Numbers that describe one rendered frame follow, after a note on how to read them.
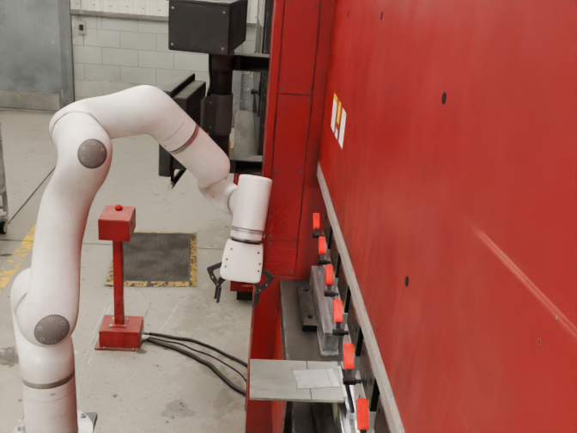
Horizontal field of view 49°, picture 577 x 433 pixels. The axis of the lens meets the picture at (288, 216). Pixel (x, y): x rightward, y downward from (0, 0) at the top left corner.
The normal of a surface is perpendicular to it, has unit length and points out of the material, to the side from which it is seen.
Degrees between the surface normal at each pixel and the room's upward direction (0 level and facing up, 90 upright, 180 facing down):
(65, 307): 67
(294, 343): 0
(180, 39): 90
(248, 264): 74
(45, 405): 90
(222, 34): 90
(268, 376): 0
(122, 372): 0
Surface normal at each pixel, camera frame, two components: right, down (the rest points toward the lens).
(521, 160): -0.99, -0.06
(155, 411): 0.08, -0.92
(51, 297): 0.45, -0.13
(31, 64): 0.07, 0.38
